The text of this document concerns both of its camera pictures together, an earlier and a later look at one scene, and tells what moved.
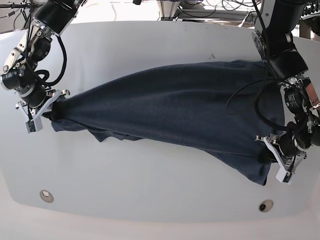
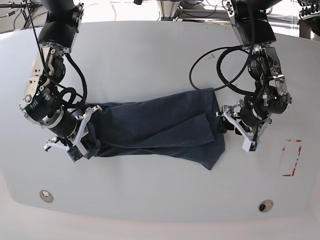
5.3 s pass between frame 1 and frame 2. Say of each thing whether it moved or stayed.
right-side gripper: moved
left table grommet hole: stayed
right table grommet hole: stayed
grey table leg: stayed
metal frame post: stayed
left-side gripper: moved
